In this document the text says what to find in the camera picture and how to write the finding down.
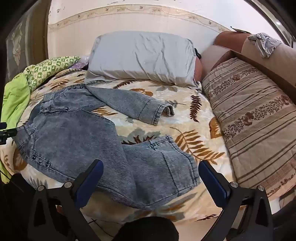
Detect grey crumpled cloth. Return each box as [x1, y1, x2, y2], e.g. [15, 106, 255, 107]
[247, 32, 283, 58]

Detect blue denim pants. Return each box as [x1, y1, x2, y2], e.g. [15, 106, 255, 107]
[11, 85, 201, 210]

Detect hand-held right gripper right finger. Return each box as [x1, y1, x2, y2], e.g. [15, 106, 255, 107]
[198, 160, 274, 241]

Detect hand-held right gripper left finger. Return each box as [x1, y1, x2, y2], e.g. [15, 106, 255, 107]
[27, 159, 104, 241]

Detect floral glass door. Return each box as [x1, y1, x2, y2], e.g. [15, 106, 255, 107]
[5, 0, 52, 78]

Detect striped floral brown cushion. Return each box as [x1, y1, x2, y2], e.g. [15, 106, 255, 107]
[201, 57, 296, 200]

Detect dark window frame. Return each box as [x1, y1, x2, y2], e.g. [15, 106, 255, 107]
[245, 0, 296, 48]

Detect leaf print blanket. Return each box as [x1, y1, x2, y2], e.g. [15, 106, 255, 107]
[0, 68, 237, 223]

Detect green patterned quilt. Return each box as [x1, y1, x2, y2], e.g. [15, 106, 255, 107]
[0, 56, 81, 183]

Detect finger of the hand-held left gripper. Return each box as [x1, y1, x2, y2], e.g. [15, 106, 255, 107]
[0, 122, 17, 145]

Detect purple plastic bag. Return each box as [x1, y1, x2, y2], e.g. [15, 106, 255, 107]
[69, 54, 89, 70]

